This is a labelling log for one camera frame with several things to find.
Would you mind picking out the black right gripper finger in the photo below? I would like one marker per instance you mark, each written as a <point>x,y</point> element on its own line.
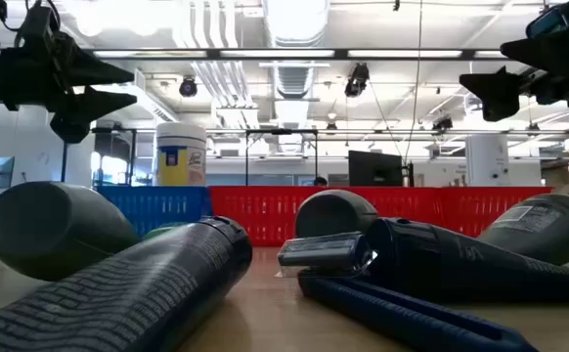
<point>499,95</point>
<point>548,54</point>

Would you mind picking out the black computer monitor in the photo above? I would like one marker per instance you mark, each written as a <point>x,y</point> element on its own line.
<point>375,168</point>

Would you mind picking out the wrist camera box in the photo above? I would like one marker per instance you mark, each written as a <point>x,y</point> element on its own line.
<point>37,24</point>
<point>551,20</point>

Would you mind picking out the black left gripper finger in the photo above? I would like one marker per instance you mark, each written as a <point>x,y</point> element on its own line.
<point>79,112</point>
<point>89,68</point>

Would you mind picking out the white cylindrical column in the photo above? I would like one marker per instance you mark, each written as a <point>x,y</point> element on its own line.
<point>487,161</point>

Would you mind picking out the white yellow wipes canister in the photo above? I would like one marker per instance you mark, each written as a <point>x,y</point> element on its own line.
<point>182,161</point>

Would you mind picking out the blue plastic basket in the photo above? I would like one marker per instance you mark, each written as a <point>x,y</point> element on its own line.
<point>157,205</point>

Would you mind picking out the black metal stand frame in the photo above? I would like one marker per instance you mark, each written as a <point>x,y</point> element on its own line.
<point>281,131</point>

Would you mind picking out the silver ceiling air duct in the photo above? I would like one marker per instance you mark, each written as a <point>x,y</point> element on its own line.
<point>294,19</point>

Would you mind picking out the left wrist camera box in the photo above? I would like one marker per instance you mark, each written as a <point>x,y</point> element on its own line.
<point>37,24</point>

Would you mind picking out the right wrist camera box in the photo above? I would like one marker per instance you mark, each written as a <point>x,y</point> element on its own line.
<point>551,20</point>

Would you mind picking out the green travel bottle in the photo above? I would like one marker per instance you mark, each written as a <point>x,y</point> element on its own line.
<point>160,232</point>

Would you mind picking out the grey travel bottle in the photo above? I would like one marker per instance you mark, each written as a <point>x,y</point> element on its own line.
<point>336,212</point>
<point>538,234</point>
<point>55,230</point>

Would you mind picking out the black hanging lamp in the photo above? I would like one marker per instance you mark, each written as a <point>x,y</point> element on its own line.
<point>357,80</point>
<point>188,88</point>

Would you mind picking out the person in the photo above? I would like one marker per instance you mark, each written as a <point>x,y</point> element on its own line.
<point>320,182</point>

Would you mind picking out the blue disposable razor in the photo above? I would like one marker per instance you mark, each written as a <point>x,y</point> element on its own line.
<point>411,320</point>
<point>323,251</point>

